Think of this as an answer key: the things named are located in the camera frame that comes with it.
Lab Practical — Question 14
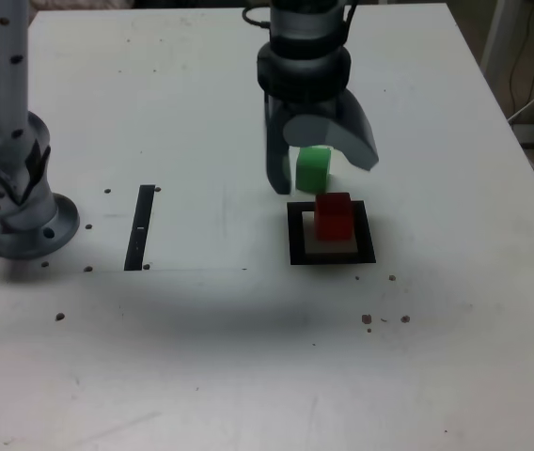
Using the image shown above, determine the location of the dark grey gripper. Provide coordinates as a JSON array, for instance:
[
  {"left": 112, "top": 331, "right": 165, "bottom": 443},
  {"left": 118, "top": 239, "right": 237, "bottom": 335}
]
[{"left": 263, "top": 91, "right": 381, "bottom": 196}]

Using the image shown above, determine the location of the red cube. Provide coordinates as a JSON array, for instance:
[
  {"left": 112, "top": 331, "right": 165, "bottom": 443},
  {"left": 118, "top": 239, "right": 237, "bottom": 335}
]
[{"left": 313, "top": 191, "right": 355, "bottom": 243}]

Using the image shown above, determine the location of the black tape square outline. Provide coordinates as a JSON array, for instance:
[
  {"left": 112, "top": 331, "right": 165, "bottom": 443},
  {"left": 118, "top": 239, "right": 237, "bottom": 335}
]
[{"left": 286, "top": 200, "right": 377, "bottom": 267}]

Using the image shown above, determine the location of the green cube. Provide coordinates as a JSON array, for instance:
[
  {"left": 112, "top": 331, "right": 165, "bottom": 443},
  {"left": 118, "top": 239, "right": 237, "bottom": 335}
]
[{"left": 290, "top": 145, "right": 333, "bottom": 194}]

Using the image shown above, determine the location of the black tape strip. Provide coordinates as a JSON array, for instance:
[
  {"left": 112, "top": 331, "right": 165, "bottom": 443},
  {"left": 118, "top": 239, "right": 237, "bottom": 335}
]
[{"left": 123, "top": 183, "right": 157, "bottom": 272}]

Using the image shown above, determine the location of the white metal post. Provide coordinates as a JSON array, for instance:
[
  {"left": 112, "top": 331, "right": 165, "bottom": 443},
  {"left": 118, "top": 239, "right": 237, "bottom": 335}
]
[{"left": 480, "top": 0, "right": 531, "bottom": 71}]

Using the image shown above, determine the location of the black cable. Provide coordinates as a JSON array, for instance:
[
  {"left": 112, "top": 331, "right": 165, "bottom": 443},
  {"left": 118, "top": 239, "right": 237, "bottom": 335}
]
[{"left": 509, "top": 0, "right": 534, "bottom": 118}]

